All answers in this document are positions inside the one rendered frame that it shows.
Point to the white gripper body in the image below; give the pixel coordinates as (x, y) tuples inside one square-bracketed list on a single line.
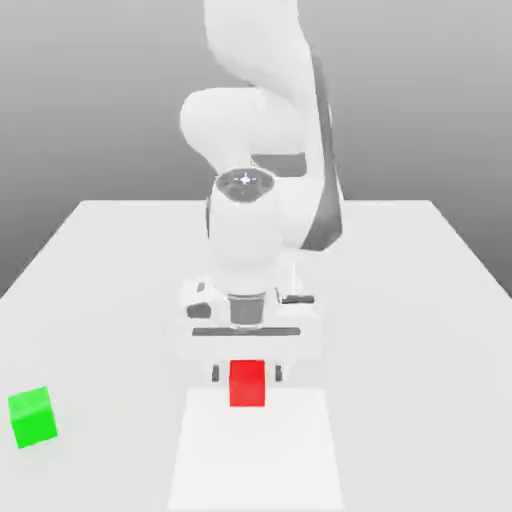
[(246, 346)]

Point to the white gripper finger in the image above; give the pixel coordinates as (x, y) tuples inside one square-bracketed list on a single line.
[(215, 372), (278, 372)]

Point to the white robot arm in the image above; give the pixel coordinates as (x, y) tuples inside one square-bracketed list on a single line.
[(256, 120)]

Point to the small red cube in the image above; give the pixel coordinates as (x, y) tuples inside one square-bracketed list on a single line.
[(247, 384)]

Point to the small green cube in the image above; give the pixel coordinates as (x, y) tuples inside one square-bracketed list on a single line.
[(32, 418)]

